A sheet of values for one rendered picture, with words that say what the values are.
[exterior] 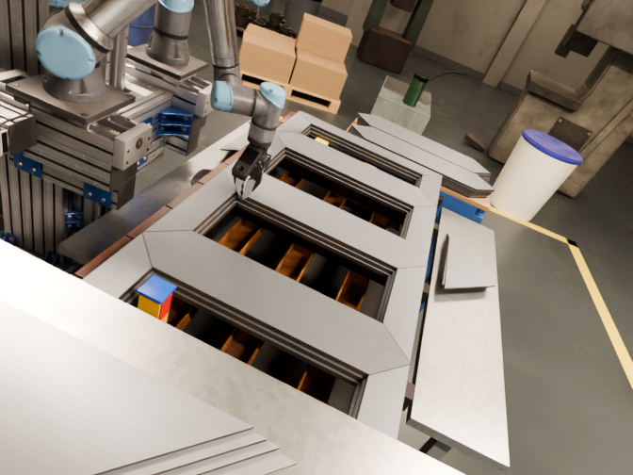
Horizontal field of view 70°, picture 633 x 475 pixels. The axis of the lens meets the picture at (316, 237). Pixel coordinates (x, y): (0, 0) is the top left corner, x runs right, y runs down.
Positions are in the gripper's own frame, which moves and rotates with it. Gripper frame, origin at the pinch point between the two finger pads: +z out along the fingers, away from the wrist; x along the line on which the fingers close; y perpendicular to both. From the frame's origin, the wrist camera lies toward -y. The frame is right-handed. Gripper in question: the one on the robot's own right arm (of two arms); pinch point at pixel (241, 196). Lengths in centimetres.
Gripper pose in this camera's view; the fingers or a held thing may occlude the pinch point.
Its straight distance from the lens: 141.7
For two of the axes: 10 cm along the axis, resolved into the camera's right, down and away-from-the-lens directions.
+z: -3.2, 7.6, 5.6
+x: -9.0, -4.3, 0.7
